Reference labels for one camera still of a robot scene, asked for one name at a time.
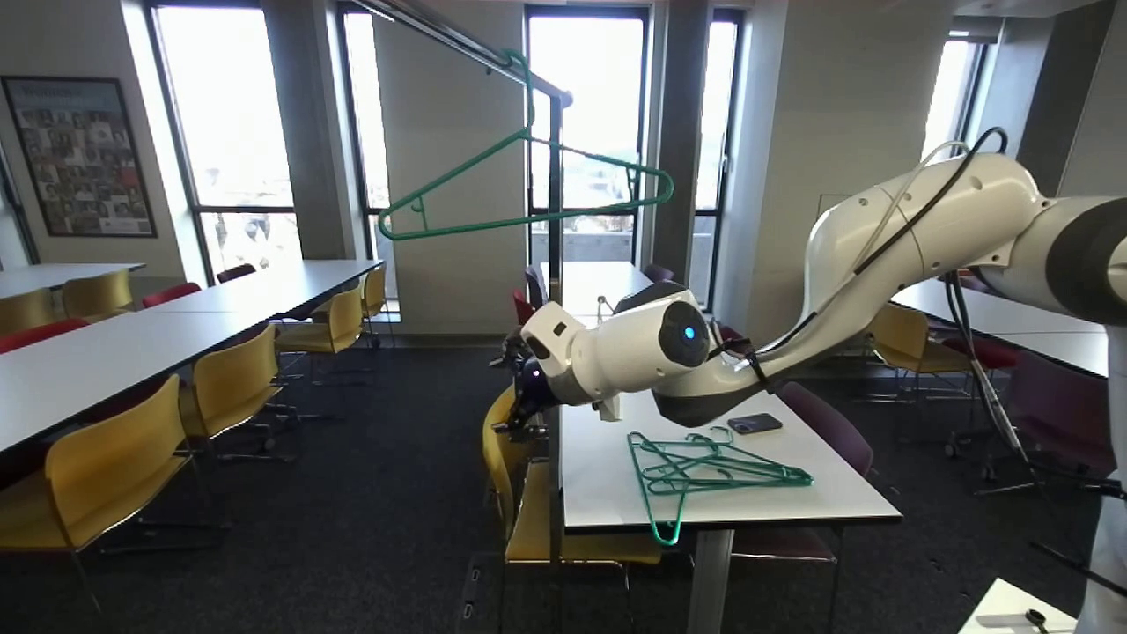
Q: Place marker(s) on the narrow tall window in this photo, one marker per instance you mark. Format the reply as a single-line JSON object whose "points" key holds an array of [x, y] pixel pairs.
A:
{"points": [[714, 116], [367, 116]]}

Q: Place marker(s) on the tall window with balcony view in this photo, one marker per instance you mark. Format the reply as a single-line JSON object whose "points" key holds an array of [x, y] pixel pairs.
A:
{"points": [[593, 93]]}

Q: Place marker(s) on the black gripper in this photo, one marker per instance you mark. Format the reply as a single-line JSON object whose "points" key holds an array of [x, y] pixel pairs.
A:
{"points": [[533, 392]]}

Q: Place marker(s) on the red chair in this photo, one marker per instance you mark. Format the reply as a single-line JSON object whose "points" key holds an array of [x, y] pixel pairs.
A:
{"points": [[169, 294], [527, 307], [998, 354], [40, 333]]}

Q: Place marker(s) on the metal clothes rail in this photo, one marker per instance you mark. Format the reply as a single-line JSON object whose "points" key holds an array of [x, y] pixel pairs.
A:
{"points": [[553, 267]]}

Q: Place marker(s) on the wide tall window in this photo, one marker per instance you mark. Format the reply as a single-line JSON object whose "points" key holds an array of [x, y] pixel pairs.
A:
{"points": [[223, 105]]}

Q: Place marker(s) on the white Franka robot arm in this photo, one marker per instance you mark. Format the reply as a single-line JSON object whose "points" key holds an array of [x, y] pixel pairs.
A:
{"points": [[916, 231]]}

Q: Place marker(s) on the long white table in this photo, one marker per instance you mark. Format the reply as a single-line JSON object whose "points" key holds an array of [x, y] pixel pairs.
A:
{"points": [[119, 346]]}

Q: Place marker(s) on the yellow chair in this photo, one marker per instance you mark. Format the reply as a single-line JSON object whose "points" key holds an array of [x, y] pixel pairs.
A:
{"points": [[23, 311], [374, 289], [234, 383], [502, 458], [341, 318], [108, 462], [98, 294], [903, 338]]}

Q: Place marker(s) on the slanted bright window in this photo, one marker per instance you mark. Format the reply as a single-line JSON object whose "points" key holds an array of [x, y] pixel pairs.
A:
{"points": [[952, 93]]}

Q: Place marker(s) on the dark chair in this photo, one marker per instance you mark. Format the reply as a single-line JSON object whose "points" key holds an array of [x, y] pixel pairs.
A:
{"points": [[537, 282]]}

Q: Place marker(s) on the green plastic clothes hanger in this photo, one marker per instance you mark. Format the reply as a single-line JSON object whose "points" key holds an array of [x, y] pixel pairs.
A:
{"points": [[778, 475], [666, 541], [529, 220], [706, 453]]}

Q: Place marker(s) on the white box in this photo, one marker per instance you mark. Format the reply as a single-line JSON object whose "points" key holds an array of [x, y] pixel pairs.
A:
{"points": [[998, 611]]}

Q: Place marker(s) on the purple chair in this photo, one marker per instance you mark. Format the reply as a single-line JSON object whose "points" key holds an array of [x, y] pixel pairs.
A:
{"points": [[835, 429], [657, 272], [733, 336], [1059, 405]]}

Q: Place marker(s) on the grey table leg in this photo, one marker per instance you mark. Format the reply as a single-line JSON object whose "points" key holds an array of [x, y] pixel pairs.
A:
{"points": [[708, 584]]}

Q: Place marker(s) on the framed wall picture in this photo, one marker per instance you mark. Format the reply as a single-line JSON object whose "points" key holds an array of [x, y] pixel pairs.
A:
{"points": [[77, 159]]}

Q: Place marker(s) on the small black object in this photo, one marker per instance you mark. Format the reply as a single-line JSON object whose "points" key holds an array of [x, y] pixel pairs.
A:
{"points": [[1037, 617]]}

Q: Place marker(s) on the black smartphone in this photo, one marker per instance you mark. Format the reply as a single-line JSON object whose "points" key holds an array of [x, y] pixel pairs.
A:
{"points": [[754, 422]]}

